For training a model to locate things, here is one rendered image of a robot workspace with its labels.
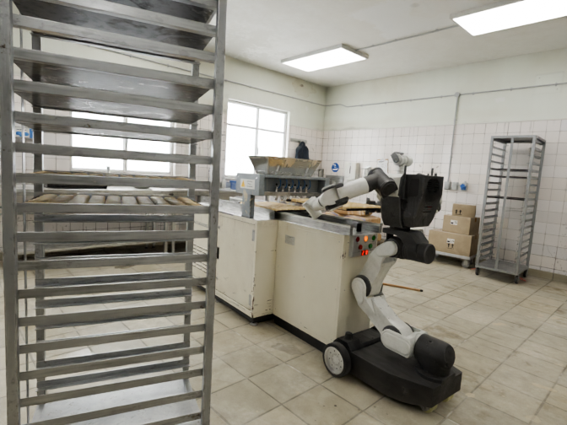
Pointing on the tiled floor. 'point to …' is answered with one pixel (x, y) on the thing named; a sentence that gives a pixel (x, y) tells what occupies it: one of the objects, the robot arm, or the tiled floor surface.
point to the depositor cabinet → (241, 262)
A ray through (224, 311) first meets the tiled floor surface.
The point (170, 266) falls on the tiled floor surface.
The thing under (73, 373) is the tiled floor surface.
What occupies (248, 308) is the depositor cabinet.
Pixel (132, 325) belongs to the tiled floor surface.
